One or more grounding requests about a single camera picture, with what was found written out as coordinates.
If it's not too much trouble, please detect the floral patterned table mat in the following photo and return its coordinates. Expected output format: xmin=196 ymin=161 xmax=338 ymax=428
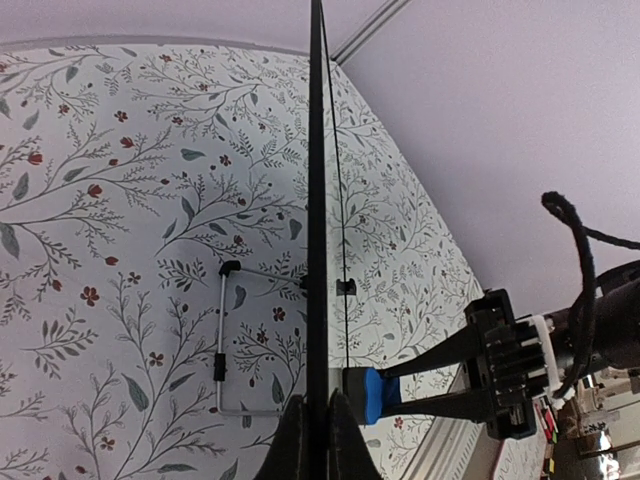
xmin=0 ymin=42 xmax=494 ymax=480

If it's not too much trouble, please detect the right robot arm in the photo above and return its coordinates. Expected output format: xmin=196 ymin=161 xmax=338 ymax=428
xmin=366 ymin=191 xmax=639 ymax=440

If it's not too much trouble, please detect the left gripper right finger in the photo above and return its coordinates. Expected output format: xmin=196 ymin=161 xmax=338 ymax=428
xmin=328 ymin=390 xmax=382 ymax=480

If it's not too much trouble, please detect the blue whiteboard eraser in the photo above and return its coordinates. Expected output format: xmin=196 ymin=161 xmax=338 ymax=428
xmin=342 ymin=367 xmax=402 ymax=426

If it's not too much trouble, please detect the metal wire whiteboard stand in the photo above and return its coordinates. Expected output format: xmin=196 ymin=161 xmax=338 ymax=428
xmin=210 ymin=253 xmax=319 ymax=428

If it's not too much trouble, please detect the background whiteboard with writing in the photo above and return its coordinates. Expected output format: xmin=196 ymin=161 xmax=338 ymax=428
xmin=491 ymin=430 xmax=547 ymax=480

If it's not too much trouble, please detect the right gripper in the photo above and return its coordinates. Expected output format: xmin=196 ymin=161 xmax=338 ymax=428
xmin=382 ymin=289 xmax=545 ymax=440

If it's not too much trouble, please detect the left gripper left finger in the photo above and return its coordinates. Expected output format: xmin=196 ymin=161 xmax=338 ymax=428
xmin=254 ymin=395 xmax=306 ymax=480

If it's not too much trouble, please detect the white whiteboard black frame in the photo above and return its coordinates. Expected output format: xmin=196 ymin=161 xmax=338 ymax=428
xmin=306 ymin=1 xmax=341 ymax=479

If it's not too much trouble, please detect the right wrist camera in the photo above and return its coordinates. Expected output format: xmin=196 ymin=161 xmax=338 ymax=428
xmin=526 ymin=315 xmax=575 ymax=410

